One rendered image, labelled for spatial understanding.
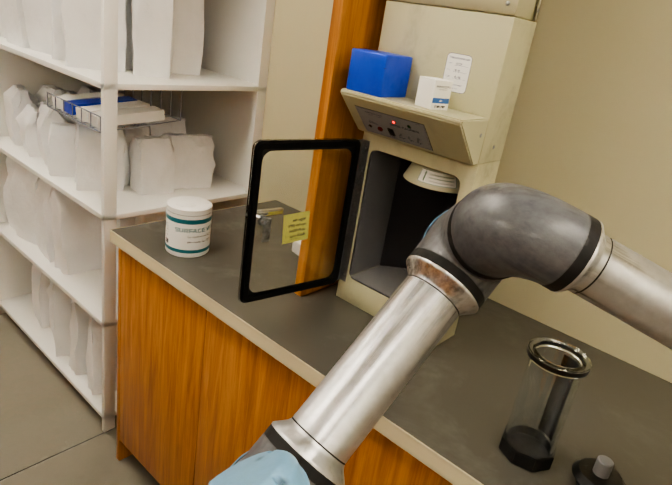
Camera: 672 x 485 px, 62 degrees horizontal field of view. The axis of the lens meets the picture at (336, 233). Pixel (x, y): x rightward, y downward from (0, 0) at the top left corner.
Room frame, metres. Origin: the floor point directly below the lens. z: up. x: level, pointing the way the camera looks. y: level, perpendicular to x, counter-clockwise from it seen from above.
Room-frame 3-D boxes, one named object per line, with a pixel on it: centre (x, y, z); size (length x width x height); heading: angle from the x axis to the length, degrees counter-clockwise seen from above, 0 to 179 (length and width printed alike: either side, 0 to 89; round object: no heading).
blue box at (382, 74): (1.30, -0.04, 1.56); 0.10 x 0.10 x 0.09; 52
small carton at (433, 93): (1.21, -0.16, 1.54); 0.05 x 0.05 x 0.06; 37
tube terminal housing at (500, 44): (1.38, -0.23, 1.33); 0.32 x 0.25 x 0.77; 52
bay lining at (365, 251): (1.38, -0.23, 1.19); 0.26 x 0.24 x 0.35; 52
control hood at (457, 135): (1.24, -0.12, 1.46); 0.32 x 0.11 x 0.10; 52
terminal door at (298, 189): (1.26, 0.09, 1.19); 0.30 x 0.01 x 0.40; 132
